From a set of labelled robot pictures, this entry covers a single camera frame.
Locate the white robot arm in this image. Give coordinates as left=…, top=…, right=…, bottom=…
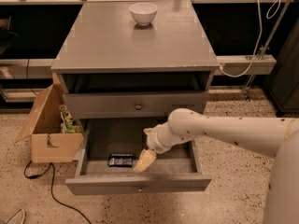
left=135, top=108, right=299, bottom=224

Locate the open cardboard box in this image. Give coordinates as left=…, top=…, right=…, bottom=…
left=16, top=74, right=83, bottom=163

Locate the white mesh shoe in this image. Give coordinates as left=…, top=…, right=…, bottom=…
left=0, top=208, right=26, bottom=224

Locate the white hanging cable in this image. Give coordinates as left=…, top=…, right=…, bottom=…
left=219, top=0, right=282, bottom=78

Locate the green snack bag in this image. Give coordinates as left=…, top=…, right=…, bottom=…
left=59, top=105, right=80, bottom=133

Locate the open grey middle drawer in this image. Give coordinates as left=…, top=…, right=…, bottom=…
left=65, top=118, right=211, bottom=195

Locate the grey wooden drawer cabinet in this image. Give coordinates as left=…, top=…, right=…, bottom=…
left=50, top=0, right=221, bottom=134

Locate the closed grey upper drawer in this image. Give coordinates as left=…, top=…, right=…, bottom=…
left=64, top=91, right=208, bottom=119

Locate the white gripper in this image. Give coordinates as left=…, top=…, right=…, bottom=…
left=134, top=123, right=174, bottom=173

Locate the white ceramic bowl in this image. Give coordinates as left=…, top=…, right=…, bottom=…
left=129, top=2, right=158, bottom=25

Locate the black floor cable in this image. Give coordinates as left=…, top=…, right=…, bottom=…
left=23, top=161, right=93, bottom=224

